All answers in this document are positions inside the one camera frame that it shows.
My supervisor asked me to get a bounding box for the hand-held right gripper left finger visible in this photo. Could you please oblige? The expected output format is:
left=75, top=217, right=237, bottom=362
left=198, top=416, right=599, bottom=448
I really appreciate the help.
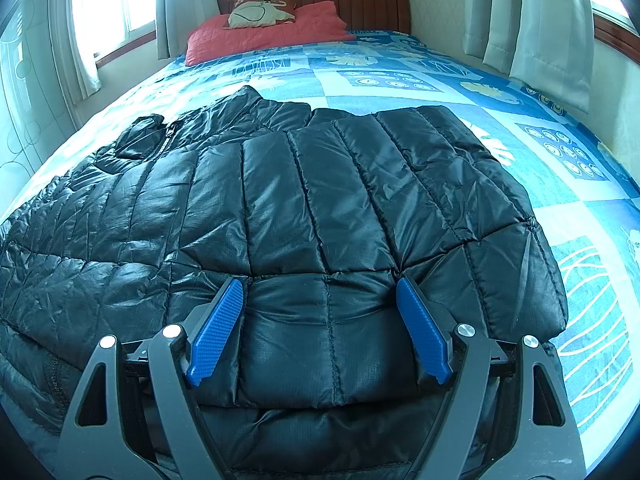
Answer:
left=52, top=276, right=246, bottom=480

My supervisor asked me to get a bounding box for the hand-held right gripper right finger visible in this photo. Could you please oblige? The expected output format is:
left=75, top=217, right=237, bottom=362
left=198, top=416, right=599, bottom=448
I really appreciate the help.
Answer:
left=395, top=275, right=588, bottom=480

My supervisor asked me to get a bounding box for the black puffer jacket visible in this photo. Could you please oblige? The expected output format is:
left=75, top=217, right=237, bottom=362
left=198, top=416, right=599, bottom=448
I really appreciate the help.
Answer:
left=0, top=85, right=569, bottom=480

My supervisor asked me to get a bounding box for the blue patterned bedsheet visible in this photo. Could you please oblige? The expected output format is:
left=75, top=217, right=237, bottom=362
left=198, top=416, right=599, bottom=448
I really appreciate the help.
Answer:
left=0, top=30, right=640, bottom=476

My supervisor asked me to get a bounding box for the red quilted pillow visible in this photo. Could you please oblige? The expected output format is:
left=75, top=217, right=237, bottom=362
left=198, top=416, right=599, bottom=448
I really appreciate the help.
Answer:
left=185, top=1, right=357, bottom=67

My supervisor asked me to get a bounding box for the glass door wardrobe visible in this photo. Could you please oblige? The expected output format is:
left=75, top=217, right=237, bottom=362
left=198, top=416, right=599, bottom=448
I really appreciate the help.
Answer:
left=0, top=0, right=85, bottom=211

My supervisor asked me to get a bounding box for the sheer white curtain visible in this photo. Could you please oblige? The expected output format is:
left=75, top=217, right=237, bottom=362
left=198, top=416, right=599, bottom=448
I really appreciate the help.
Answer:
left=49, top=0, right=102, bottom=107

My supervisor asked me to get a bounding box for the cream printed pillow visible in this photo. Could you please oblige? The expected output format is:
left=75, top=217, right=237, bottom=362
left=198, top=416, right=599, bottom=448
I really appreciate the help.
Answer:
left=228, top=0, right=297, bottom=30

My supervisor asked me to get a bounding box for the grey curtain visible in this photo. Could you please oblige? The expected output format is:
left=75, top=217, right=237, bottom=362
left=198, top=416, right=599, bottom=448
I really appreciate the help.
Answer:
left=462, top=0, right=526, bottom=62
left=509, top=0, right=609, bottom=114
left=155, top=0, right=219, bottom=61

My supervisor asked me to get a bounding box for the wooden headboard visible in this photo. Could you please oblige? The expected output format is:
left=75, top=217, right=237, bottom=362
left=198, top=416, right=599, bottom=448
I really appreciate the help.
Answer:
left=216, top=0, right=412, bottom=36

